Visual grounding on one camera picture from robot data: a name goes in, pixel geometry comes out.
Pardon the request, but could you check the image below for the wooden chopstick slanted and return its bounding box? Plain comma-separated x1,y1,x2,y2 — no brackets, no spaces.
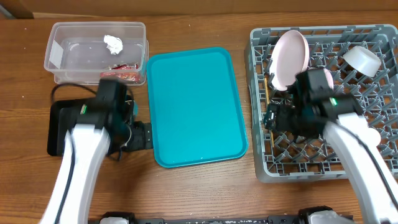
264,78,274,148

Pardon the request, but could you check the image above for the large white plate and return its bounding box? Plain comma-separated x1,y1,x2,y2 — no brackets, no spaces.
269,30,310,91

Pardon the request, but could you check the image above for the red snack wrapper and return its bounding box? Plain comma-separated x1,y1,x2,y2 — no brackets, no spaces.
100,63,141,83

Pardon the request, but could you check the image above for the small white cup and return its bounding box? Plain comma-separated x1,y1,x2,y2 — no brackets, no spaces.
366,128,381,147

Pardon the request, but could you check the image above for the white napkin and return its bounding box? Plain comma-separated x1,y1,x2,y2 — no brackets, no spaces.
103,35,123,55

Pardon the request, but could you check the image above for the grey-green bowl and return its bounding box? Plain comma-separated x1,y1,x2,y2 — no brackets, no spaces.
342,46,381,77

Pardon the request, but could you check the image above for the white bowl with crumbs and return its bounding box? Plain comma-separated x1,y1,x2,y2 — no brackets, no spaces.
323,68,334,89

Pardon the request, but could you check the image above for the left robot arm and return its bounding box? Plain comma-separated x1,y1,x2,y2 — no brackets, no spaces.
40,98,153,223

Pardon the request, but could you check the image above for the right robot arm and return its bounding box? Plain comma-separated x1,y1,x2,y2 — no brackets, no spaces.
263,95,397,223

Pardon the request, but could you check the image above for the grey dishwasher rack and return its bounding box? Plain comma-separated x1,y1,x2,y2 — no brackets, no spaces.
245,24,397,182

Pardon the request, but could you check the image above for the teal serving tray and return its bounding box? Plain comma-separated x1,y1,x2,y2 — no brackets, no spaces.
147,47,248,168

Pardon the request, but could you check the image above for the black plastic tray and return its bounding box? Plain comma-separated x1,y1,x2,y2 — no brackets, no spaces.
47,98,91,156

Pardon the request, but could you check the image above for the clear plastic storage bin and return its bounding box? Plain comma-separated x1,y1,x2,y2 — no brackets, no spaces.
44,22,149,86

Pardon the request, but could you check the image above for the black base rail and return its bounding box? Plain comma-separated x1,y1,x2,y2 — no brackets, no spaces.
88,206,354,224

